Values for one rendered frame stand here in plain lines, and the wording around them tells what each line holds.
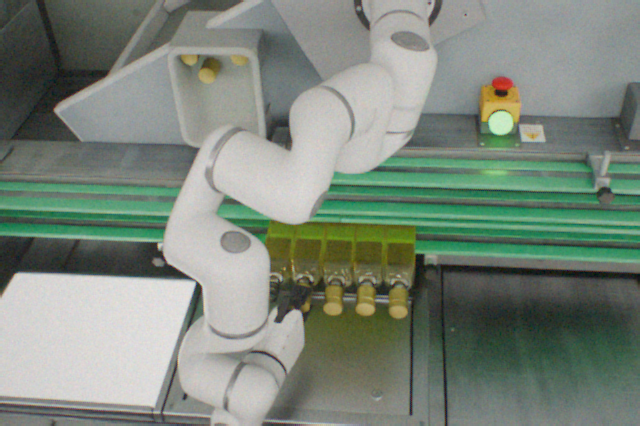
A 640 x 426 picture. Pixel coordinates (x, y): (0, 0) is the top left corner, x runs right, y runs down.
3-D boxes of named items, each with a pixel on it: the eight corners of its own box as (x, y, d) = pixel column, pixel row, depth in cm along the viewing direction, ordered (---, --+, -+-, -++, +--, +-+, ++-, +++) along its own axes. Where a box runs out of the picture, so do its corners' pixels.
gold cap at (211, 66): (201, 57, 144) (196, 67, 141) (219, 57, 143) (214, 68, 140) (204, 73, 146) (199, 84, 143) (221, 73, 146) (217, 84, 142)
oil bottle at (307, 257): (304, 216, 153) (290, 289, 137) (303, 195, 150) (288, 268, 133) (331, 217, 153) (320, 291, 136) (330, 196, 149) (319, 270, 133)
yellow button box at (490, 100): (477, 113, 147) (479, 133, 142) (481, 80, 143) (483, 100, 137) (512, 114, 147) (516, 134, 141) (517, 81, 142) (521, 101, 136)
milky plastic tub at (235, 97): (193, 124, 156) (183, 147, 150) (176, 27, 142) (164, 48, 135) (273, 126, 155) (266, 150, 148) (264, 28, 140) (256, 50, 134)
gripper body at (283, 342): (285, 397, 121) (310, 347, 129) (281, 358, 114) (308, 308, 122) (245, 385, 123) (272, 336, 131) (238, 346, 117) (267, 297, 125)
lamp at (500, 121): (487, 128, 141) (488, 137, 139) (489, 108, 138) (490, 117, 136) (510, 129, 140) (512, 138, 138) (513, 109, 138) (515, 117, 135)
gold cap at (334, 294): (325, 297, 134) (323, 315, 130) (324, 284, 132) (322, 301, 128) (344, 298, 133) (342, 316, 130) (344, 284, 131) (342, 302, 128)
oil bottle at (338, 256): (332, 218, 153) (321, 291, 136) (331, 197, 149) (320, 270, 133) (359, 219, 152) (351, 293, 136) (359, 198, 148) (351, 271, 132)
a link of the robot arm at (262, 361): (281, 407, 120) (287, 393, 122) (277, 373, 114) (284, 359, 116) (240, 394, 122) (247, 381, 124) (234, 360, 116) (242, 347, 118)
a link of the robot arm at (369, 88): (365, 106, 90) (337, 204, 100) (451, 51, 106) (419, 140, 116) (304, 72, 93) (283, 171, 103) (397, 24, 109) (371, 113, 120)
